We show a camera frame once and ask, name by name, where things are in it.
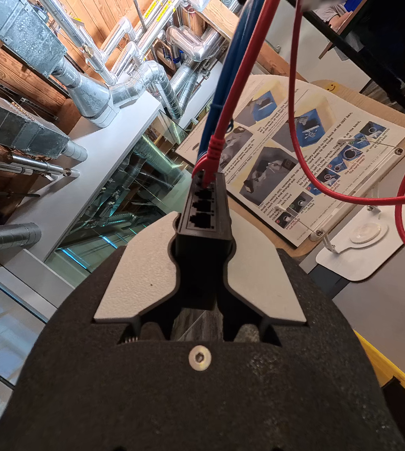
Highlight blue ethernet cable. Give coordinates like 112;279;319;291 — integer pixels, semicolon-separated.
197;0;264;163

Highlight white stand base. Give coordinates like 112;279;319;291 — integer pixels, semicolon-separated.
315;202;405;282

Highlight yellow plastic bin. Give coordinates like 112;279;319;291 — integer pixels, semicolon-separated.
354;329;405;451

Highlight silver ventilation ducts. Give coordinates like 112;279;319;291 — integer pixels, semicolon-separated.
0;0;231;258

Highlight printed instruction sheet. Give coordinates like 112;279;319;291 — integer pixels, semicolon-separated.
175;74;405;245

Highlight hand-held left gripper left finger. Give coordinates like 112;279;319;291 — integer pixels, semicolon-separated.
93;211;182;341

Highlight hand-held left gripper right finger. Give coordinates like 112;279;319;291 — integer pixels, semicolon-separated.
217;218;307;341

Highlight wooden beam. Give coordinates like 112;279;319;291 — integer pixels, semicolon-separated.
202;0;307;82

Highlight red ethernet cable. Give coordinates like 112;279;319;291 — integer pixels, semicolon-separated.
193;0;405;266

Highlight black ethernet switch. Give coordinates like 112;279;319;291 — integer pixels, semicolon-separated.
174;172;234;311

